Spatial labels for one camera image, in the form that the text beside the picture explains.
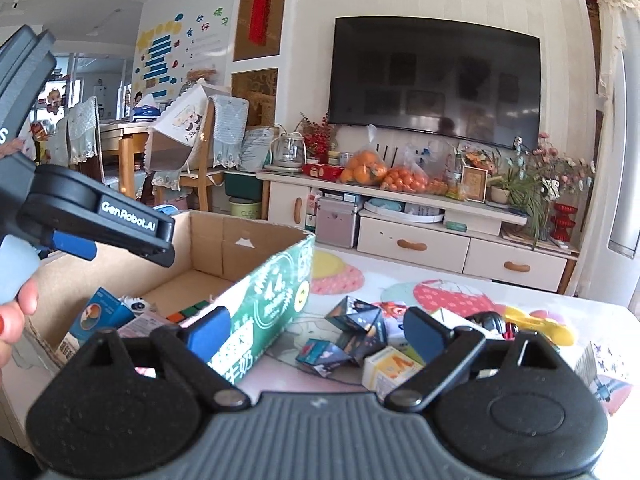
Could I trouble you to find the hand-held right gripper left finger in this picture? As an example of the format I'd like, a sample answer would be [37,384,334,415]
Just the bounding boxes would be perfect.
[82,305,251,411]

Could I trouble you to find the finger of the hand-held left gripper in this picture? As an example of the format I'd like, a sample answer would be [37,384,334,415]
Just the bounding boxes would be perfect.
[37,230,176,267]

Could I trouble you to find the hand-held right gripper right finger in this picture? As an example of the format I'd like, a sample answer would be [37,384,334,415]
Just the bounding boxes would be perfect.
[384,306,561,411]

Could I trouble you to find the yellow and white small box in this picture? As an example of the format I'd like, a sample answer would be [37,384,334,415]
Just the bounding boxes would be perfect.
[362,346,426,397]

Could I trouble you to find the black-haired figurine with red headphones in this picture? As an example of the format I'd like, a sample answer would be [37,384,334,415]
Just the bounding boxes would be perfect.
[469,311,521,342]

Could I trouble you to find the green printed cardboard box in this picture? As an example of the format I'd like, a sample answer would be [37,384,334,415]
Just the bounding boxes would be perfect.
[0,210,317,386]

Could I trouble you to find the person's left hand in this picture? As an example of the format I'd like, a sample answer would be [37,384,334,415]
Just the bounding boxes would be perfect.
[0,279,41,368]

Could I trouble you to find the colourful puzzle cube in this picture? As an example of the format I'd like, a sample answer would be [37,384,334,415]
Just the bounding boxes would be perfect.
[167,300,210,324]

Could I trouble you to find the cartoon printed table mat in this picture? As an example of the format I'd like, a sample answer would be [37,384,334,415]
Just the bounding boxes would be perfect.
[235,247,640,417]

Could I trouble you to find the pale pink box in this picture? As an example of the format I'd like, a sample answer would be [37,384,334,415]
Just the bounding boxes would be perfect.
[117,312,172,341]

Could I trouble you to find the dark chair with lace cover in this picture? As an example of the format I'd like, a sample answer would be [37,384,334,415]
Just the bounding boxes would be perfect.
[54,96,107,182]

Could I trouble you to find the blue small box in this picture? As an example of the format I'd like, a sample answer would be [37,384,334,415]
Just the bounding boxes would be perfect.
[67,287,136,347]

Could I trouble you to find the cream television cabinet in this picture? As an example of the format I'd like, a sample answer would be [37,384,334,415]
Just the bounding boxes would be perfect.
[256,169,581,295]

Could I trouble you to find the wooden dining table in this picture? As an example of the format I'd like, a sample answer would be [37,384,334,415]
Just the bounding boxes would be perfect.
[97,119,166,201]

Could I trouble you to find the yellow plastic toy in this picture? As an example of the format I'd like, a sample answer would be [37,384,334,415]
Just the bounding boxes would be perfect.
[504,306,576,349]

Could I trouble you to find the white round tray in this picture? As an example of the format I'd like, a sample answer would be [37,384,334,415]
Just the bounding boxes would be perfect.
[364,199,445,224]

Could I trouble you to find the light green round bin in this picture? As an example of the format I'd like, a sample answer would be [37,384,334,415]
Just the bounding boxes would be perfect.
[229,196,264,220]

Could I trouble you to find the cartoon printed paper bag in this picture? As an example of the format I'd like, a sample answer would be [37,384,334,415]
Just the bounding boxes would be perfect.
[145,85,212,172]

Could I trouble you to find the silver metal case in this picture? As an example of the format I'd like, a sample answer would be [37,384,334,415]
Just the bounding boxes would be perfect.
[316,197,360,249]

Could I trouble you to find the dark green storage box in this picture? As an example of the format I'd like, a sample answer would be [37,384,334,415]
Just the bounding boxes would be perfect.
[223,170,265,201]

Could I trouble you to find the bag of tangerines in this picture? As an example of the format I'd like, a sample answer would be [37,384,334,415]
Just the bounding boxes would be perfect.
[382,165,431,194]

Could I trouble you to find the green potted plant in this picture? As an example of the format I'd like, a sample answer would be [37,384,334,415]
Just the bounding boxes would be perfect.
[487,159,551,247]

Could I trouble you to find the wooden chair with lace cover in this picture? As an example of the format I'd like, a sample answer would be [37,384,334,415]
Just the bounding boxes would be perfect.
[150,95,251,214]

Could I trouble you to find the bag of oranges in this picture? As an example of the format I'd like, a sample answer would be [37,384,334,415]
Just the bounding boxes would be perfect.
[340,146,389,185]

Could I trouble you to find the red candle holders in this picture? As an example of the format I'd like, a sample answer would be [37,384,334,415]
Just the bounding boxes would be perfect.
[550,202,579,244]

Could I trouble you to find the white box with blue print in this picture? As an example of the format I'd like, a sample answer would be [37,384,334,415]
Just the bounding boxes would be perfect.
[574,341,634,415]

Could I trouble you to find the red flat box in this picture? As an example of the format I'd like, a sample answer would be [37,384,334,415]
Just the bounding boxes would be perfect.
[305,162,346,181]

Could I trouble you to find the glass kettle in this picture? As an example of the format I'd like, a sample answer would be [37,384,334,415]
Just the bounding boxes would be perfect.
[270,132,307,172]

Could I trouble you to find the pink artificial flowers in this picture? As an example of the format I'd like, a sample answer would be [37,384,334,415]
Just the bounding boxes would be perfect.
[530,132,597,202]

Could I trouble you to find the red berry branches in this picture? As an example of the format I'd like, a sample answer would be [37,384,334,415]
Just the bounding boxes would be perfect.
[297,114,334,163]

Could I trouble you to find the white standing air conditioner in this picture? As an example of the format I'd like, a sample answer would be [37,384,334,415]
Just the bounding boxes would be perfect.
[606,50,640,261]

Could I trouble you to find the black flat television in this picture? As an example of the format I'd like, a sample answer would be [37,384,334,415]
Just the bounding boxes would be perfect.
[327,16,542,150]

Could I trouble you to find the wooden photo frame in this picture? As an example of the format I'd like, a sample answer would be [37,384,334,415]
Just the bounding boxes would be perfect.
[460,165,489,204]

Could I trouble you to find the wall poster with blue stripes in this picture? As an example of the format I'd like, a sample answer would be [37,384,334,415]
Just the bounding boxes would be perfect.
[132,7,232,99]

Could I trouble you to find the red knot wall hanging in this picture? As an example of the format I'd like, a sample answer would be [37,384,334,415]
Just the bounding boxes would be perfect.
[237,0,294,47]

